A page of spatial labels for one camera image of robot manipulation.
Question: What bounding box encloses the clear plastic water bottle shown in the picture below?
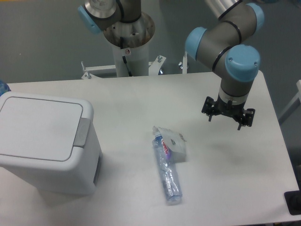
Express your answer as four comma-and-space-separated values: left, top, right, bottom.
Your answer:
152, 126, 182, 205

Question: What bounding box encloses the white pedestal base frame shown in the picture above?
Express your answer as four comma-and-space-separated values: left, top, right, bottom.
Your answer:
81, 53, 166, 79

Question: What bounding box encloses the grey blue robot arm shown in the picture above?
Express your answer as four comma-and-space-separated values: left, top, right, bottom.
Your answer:
78, 0, 265, 127

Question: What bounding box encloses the blue patterned object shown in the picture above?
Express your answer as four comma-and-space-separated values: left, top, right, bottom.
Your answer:
0, 80, 11, 96

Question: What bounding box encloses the white tissue packet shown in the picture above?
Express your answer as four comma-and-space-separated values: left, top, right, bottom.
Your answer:
158, 127, 187, 163

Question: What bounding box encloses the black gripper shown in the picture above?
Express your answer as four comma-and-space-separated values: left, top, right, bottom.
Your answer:
202, 96, 255, 130

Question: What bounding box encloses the white plastic trash can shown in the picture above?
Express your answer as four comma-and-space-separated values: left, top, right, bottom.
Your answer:
0, 91, 103, 195

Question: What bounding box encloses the white frame at right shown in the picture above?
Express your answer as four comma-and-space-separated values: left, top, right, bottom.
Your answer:
278, 80, 301, 125

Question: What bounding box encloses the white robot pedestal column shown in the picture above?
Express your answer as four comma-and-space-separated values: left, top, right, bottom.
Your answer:
103, 13, 156, 77

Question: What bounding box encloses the black table clamp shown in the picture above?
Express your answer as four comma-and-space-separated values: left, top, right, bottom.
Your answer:
284, 190, 301, 216

